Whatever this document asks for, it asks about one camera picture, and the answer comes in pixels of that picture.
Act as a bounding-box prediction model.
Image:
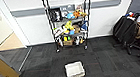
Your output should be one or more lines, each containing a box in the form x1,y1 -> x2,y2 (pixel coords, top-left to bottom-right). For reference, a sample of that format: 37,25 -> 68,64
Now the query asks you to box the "pale basket with dark spots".
64,60 -> 87,77

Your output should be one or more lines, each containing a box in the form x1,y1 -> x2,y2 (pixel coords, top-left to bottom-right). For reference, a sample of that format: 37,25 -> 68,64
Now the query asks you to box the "small green box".
67,36 -> 72,43

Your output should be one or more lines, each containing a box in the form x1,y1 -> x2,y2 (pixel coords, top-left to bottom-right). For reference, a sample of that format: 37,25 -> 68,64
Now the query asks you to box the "small yellow box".
63,36 -> 69,43

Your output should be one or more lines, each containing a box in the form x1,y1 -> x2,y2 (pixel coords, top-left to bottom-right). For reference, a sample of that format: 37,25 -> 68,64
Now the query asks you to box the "brown cardboard box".
63,39 -> 75,47

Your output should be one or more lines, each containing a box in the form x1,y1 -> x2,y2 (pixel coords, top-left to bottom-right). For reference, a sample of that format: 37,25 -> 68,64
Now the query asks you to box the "small blue cup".
69,29 -> 76,36

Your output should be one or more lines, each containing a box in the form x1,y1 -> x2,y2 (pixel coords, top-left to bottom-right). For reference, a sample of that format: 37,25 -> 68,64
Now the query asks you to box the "black white slim bag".
57,35 -> 66,48

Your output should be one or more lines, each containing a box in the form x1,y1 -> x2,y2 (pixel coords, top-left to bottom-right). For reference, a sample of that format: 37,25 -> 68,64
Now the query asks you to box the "small orange pack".
80,38 -> 87,45

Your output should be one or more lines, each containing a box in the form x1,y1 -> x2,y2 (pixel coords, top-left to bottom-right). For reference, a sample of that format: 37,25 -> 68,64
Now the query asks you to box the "white printed bag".
53,26 -> 66,38

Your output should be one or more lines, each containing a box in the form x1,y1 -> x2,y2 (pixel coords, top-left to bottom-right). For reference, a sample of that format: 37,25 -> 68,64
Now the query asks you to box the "blue shark plush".
79,20 -> 89,33

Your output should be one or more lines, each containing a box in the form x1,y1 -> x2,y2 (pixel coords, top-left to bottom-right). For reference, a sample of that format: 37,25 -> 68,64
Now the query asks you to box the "blue plush toy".
65,11 -> 77,21

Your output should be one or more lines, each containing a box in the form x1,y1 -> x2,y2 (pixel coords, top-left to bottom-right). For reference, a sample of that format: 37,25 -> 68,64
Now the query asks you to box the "orange plush toy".
72,9 -> 85,19

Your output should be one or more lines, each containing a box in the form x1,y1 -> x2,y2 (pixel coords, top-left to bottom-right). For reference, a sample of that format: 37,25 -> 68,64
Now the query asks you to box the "black Huel bag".
48,7 -> 64,23

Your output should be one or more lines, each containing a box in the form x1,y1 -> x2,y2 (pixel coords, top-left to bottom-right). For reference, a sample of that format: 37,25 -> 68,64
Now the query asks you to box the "brown plush toy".
80,11 -> 89,18

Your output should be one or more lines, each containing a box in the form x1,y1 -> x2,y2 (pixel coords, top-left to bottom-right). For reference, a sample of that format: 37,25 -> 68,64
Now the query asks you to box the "white picture card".
74,3 -> 84,13

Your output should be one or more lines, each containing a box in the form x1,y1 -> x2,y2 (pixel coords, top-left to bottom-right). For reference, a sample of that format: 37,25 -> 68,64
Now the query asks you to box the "black wire shelf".
41,0 -> 98,55

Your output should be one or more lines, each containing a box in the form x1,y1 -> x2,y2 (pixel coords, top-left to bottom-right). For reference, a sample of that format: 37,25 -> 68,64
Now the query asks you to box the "white door frame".
0,0 -> 32,50

